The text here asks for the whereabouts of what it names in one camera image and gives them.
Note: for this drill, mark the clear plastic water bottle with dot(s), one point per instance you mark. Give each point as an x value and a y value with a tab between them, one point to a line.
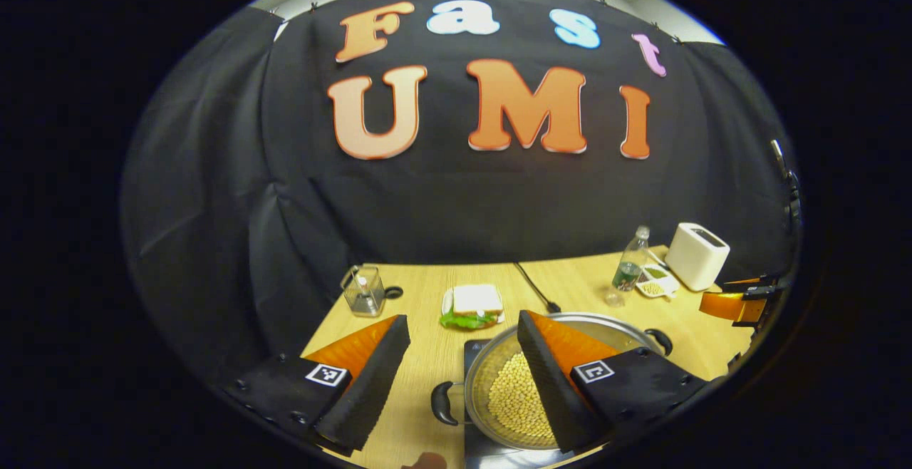
628	269

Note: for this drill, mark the small black cap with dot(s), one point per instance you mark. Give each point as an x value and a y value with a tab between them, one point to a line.
394	292

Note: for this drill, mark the steel pot with soybeans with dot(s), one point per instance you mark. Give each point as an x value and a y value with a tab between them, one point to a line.
509	398

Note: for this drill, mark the white divided dish of beans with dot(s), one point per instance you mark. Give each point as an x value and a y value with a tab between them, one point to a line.
655	284

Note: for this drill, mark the white toaster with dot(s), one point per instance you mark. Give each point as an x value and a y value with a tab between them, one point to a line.
698	259

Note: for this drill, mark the black induction cooktop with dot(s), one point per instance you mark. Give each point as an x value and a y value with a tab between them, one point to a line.
475	347

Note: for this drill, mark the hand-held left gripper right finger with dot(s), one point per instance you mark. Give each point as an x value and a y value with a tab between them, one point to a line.
547	383

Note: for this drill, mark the sandwich on white plate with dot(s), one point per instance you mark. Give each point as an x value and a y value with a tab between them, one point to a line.
476	301

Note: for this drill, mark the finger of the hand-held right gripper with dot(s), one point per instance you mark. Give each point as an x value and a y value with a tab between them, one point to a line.
734	306

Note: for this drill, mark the small glass jar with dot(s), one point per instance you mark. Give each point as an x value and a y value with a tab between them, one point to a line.
363	294

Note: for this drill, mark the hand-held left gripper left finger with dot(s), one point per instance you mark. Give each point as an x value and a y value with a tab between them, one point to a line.
381	383

